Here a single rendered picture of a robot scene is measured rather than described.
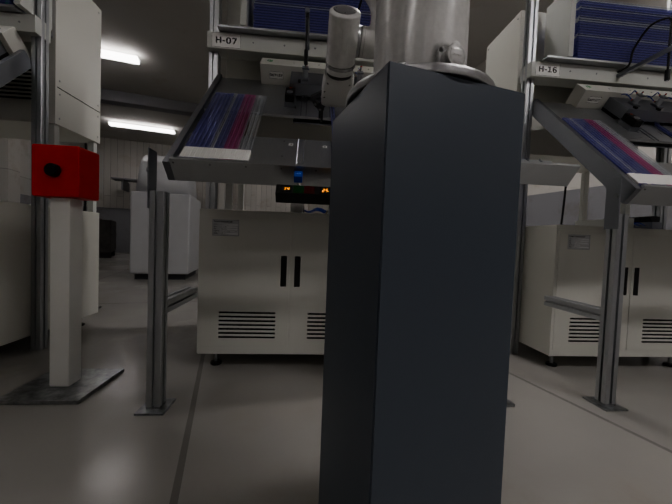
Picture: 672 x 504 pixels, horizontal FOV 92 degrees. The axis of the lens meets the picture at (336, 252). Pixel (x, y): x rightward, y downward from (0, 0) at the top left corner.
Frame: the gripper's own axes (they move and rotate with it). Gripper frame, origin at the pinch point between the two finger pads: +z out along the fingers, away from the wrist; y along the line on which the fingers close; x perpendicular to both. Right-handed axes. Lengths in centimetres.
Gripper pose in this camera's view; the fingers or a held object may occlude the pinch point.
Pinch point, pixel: (334, 118)
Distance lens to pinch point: 119.1
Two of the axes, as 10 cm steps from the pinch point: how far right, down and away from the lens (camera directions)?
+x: 0.2, 8.3, -5.6
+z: -0.9, 5.6, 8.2
